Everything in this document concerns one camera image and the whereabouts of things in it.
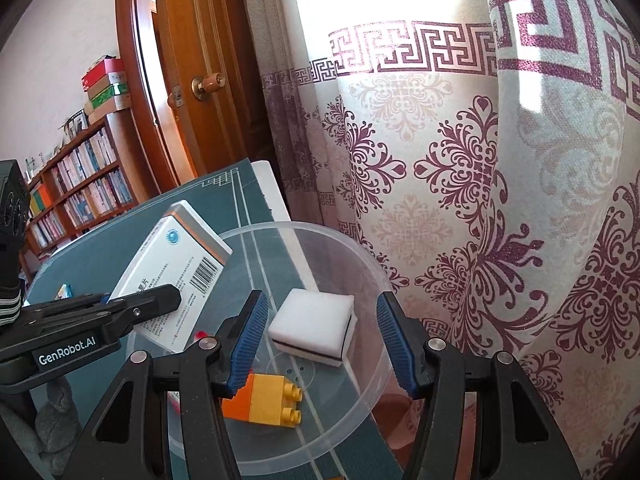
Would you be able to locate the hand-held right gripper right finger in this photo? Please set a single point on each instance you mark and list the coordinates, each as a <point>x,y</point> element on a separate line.
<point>395,345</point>

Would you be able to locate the round wooden door knob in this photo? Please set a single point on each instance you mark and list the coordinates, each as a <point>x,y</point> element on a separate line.
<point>175,97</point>
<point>209,85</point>

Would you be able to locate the green table mat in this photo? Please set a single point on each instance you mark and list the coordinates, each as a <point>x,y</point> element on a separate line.
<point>215,210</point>

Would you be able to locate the clear plastic bowl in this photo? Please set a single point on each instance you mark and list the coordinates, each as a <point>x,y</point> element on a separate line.
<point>345,425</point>

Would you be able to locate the rows of books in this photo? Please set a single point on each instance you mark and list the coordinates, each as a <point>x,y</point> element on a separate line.
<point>80,170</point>

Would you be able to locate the photo frame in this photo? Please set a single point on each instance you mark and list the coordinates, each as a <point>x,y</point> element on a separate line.
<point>75,122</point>

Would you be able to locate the dark purple patterned curtain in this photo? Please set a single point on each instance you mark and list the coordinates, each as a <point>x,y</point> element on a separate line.
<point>285,110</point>

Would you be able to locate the white purple patterned curtain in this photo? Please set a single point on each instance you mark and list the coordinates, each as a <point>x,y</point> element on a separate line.
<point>450,160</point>

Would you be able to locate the green box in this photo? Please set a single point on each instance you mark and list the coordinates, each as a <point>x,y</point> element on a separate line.
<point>107,91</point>

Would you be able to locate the white orange medicine box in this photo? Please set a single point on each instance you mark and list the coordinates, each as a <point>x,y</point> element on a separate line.
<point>165,260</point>

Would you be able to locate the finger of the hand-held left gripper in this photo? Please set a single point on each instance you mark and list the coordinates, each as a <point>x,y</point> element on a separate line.
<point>150,305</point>

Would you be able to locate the white sponge with black stripe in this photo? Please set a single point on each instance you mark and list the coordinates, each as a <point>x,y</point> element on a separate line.
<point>310,320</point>

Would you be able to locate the wooden door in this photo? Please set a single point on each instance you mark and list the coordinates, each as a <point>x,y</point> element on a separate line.
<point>210,25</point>

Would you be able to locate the orange yellow toy brick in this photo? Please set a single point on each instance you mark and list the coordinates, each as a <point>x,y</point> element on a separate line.
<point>270,395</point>

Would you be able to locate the grey plush toy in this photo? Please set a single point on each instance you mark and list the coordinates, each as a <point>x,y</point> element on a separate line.
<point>57,415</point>

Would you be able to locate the blue cracker packet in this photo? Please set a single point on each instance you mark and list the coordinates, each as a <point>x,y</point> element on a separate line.
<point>64,291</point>

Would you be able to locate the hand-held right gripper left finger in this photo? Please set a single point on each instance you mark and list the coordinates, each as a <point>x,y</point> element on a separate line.
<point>247,345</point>

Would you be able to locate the red box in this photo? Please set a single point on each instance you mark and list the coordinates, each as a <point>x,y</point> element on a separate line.
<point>102,72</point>

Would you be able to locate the wooden bookshelf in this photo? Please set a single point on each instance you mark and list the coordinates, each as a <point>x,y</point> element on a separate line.
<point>125,150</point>

